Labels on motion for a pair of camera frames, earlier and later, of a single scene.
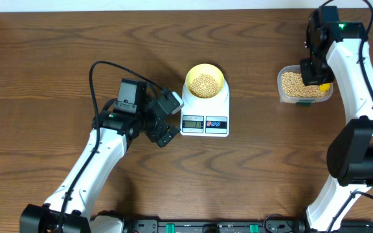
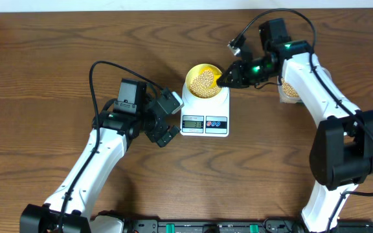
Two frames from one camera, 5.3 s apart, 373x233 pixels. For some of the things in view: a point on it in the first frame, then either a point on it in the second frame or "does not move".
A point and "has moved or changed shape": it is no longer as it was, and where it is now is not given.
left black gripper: x=157 y=122 does not move
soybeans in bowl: x=204 y=86 does not move
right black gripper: x=308 y=77 → x=240 y=81
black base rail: x=274 y=225 does not move
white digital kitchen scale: x=206 y=117 does not move
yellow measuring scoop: x=325 y=87 has moved or changed shape
